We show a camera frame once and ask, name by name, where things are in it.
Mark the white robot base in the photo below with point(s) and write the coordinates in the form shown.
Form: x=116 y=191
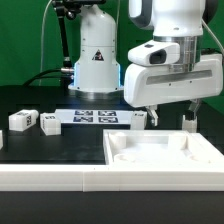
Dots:
x=97 y=72

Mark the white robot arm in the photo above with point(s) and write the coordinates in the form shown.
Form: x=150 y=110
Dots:
x=170 y=67

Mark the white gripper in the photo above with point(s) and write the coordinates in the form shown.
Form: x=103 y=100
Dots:
x=155 y=85

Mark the white obstacle fence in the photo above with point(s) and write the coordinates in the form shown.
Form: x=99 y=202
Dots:
x=86 y=178

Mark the sheet with fiducial tags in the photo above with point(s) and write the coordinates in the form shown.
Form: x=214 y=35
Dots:
x=97 y=117

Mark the white square tabletop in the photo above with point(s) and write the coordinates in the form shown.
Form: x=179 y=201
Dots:
x=158 y=148

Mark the black camera stand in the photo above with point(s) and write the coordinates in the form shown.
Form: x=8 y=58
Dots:
x=69 y=9

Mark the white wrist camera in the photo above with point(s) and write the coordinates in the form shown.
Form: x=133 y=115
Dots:
x=155 y=53

